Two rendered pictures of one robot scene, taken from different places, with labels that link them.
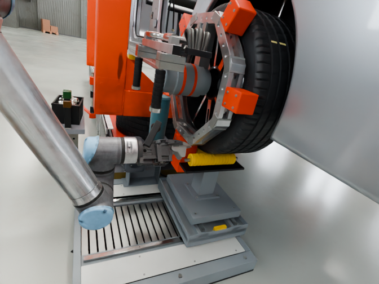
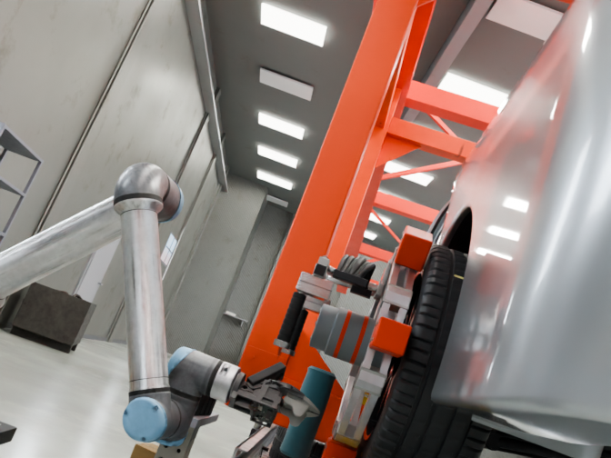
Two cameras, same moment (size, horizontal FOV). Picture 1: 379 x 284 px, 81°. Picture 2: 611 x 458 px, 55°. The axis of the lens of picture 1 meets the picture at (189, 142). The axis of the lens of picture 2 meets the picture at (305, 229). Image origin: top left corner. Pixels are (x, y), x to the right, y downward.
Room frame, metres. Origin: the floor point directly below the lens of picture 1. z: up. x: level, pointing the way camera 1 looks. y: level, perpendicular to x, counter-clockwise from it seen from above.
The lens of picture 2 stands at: (-0.50, -0.69, 0.69)
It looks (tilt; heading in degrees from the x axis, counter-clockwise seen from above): 14 degrees up; 35
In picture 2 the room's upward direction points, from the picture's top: 20 degrees clockwise
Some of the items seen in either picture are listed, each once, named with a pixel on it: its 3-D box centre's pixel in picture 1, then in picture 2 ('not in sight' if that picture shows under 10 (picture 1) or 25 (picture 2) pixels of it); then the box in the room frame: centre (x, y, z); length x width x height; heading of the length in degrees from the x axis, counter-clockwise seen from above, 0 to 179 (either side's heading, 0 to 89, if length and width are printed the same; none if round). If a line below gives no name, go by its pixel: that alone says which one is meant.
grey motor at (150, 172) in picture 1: (153, 162); not in sight; (1.29, 0.20, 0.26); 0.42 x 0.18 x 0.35; 118
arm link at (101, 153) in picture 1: (103, 151); (194, 371); (0.64, 0.27, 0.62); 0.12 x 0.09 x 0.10; 118
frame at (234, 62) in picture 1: (198, 81); (374, 345); (1.04, 0.02, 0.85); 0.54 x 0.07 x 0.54; 28
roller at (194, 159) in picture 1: (212, 159); not in sight; (0.98, -0.13, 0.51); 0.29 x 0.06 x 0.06; 118
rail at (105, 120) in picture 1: (98, 96); (264, 446); (2.46, 1.11, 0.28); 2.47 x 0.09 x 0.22; 28
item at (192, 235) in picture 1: (198, 203); not in sight; (1.12, -0.13, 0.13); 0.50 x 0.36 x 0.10; 28
